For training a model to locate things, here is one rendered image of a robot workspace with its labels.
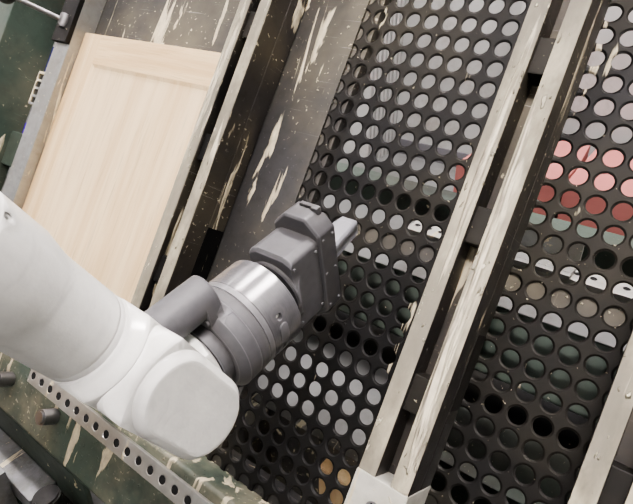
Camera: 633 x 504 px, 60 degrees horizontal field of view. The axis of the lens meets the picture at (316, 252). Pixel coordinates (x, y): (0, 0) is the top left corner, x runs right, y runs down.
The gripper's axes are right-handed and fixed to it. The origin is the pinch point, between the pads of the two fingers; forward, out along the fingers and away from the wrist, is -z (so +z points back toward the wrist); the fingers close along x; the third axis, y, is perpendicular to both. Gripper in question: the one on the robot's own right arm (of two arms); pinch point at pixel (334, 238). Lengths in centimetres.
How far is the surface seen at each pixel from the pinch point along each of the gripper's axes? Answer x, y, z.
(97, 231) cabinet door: -17, 52, 0
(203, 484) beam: -31.0, 10.6, 18.2
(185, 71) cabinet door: 4.9, 44.7, -20.8
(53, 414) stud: -34, 41, 23
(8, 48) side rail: 4, 100, -18
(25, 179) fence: -14, 76, -1
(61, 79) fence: 1, 76, -16
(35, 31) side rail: 5, 100, -26
